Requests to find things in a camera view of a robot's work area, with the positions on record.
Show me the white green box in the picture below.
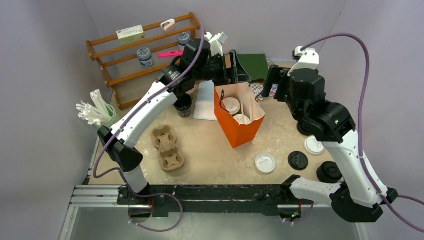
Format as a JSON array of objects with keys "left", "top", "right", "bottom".
[{"left": 116, "top": 25, "right": 146, "bottom": 46}]

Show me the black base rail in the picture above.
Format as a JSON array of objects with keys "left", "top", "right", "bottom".
[{"left": 69, "top": 183, "right": 362, "bottom": 220}]

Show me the pink marker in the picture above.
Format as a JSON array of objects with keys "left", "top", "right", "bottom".
[{"left": 157, "top": 51, "right": 184, "bottom": 58}]

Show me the orange paper bag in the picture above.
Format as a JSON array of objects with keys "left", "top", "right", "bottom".
[{"left": 214, "top": 82, "right": 266, "bottom": 148}]

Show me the blue white jar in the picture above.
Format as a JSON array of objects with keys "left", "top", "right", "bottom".
[
  {"left": 136, "top": 47, "right": 154, "bottom": 68},
  {"left": 177, "top": 32, "right": 191, "bottom": 51}
]

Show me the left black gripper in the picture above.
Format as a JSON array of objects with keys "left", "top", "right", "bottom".
[{"left": 193, "top": 50, "right": 251, "bottom": 87}]

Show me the black paper cup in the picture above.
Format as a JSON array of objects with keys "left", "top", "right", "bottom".
[{"left": 173, "top": 94, "right": 193, "bottom": 118}]

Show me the blue checkered paper bag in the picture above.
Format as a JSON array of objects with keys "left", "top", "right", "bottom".
[{"left": 250, "top": 82, "right": 279, "bottom": 99}]

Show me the green straw holder cup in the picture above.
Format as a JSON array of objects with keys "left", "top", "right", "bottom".
[{"left": 104, "top": 104, "right": 121, "bottom": 128}]

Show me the blue white jar left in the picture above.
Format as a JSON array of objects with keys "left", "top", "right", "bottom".
[{"left": 136, "top": 47, "right": 154, "bottom": 68}]

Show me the blue white jar right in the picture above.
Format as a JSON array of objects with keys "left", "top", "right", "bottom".
[{"left": 177, "top": 32, "right": 191, "bottom": 51}]

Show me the pulp cup carrier tray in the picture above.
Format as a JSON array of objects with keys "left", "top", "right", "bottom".
[{"left": 150, "top": 125, "right": 186, "bottom": 173}]

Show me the green paper bag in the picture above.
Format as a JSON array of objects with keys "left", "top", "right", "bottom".
[{"left": 238, "top": 53, "right": 269, "bottom": 82}]

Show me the white pink clip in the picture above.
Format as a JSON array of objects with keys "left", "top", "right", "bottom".
[{"left": 160, "top": 18, "right": 176, "bottom": 32}]

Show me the wooden shelf rack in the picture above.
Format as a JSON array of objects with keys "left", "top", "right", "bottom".
[{"left": 86, "top": 12, "right": 200, "bottom": 110}]

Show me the white cup lid picked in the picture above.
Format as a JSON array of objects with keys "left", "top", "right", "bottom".
[{"left": 222, "top": 97, "right": 241, "bottom": 116}]

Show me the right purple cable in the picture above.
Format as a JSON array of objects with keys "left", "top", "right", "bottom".
[{"left": 281, "top": 33, "right": 424, "bottom": 234}]

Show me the white cup lid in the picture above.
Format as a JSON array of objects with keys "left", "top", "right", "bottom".
[
  {"left": 304, "top": 136, "right": 325, "bottom": 156},
  {"left": 255, "top": 153, "right": 276, "bottom": 174},
  {"left": 233, "top": 114, "right": 252, "bottom": 125}
]

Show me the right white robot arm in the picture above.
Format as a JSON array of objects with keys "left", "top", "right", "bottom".
[{"left": 262, "top": 65, "right": 398, "bottom": 223}]

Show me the black cup lid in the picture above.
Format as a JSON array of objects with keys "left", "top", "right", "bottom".
[
  {"left": 287, "top": 151, "right": 309, "bottom": 171},
  {"left": 296, "top": 122, "right": 312, "bottom": 137}
]

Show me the black lid stack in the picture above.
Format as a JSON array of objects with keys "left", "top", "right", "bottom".
[{"left": 316, "top": 161, "right": 342, "bottom": 184}]

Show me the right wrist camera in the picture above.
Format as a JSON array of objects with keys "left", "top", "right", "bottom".
[{"left": 287, "top": 46, "right": 320, "bottom": 77}]

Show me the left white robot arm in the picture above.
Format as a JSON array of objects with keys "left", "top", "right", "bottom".
[{"left": 97, "top": 38, "right": 252, "bottom": 205}]

